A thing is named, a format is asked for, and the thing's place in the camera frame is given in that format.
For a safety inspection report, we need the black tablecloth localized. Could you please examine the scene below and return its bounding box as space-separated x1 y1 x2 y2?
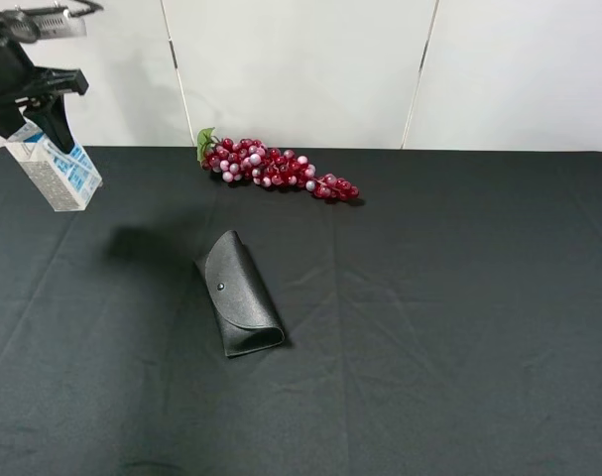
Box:
0 148 602 475

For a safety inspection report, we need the black leather glasses case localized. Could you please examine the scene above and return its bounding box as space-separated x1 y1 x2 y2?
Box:
195 230 286 358

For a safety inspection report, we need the red plastic grape bunch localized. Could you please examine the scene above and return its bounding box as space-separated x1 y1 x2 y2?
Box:
195 128 360 202

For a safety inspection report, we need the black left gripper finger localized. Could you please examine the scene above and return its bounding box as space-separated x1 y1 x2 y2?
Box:
24 95 75 153

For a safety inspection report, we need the white blue milk carton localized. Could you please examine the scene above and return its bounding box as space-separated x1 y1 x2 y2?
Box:
5 122 103 212

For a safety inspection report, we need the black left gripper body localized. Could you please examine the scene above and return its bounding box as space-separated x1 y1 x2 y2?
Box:
0 9 89 139

